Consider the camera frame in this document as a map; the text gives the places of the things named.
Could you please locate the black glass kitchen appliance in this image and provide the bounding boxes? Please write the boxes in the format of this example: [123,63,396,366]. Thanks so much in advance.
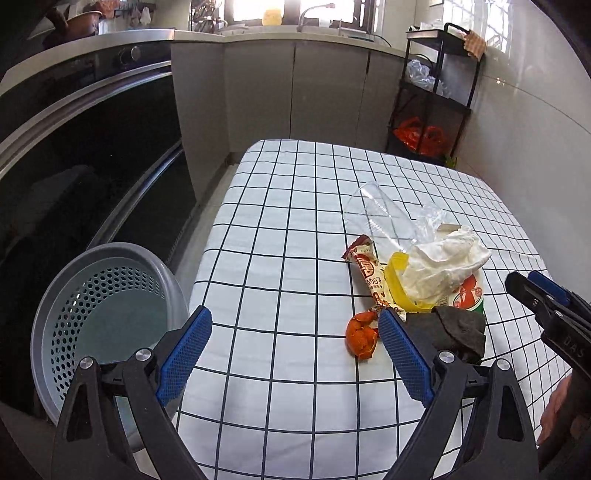
[0,28,199,416]

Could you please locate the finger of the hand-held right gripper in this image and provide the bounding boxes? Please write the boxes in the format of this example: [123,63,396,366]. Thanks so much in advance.
[527,270,591,324]
[505,271,561,324]

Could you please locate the white checked tablecloth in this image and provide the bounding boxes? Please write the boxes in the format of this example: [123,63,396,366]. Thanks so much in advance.
[173,138,573,480]

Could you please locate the white tissue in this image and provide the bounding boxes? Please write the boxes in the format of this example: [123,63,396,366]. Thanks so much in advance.
[402,225,492,305]

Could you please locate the orange peel piece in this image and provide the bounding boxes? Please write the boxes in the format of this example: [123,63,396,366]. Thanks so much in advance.
[346,310,380,358]

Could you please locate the grey perforated waste basket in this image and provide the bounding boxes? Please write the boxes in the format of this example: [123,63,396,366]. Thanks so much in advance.
[30,242,191,455]

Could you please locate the clear plastic cup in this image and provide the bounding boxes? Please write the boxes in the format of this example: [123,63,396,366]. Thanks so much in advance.
[342,181,416,252]

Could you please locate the clear plastic wrapper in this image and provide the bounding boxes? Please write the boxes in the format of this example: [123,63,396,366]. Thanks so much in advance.
[409,203,458,245]

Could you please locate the metal sink faucet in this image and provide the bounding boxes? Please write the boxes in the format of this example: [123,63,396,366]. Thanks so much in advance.
[298,4,337,32]

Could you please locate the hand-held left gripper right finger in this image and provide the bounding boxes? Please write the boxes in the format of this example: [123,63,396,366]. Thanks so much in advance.
[378,308,540,480]

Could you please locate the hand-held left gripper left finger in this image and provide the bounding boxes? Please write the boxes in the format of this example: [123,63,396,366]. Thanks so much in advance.
[52,305,213,480]

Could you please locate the red white snack wrapper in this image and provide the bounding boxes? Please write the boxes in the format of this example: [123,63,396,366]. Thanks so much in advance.
[342,234,407,321]

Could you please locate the dark grey cloth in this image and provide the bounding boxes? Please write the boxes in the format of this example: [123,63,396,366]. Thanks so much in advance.
[404,305,487,365]

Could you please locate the grey kitchen cabinets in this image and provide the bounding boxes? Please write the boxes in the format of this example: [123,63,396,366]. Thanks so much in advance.
[171,25,409,162]

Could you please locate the copper pot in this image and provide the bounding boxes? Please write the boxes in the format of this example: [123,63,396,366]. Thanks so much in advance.
[44,10,105,47]

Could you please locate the black shelf cart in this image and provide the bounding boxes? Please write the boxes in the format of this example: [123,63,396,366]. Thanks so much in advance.
[385,23,486,168]

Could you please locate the green red drink carton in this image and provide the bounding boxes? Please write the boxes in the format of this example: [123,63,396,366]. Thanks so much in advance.
[445,272,486,315]

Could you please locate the checked cloth on cart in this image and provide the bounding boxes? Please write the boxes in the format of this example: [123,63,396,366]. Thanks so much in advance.
[463,31,487,60]

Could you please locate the clear plastic bags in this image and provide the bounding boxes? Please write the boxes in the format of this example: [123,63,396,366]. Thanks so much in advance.
[406,59,451,95]

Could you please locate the orange plastic bag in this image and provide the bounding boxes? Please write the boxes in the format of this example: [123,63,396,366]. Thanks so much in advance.
[393,117,448,155]

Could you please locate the person's right hand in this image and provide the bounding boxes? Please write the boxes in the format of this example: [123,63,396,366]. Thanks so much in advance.
[538,376,573,446]

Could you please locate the yellow plastic lid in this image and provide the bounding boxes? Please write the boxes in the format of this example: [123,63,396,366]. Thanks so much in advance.
[385,250,435,311]

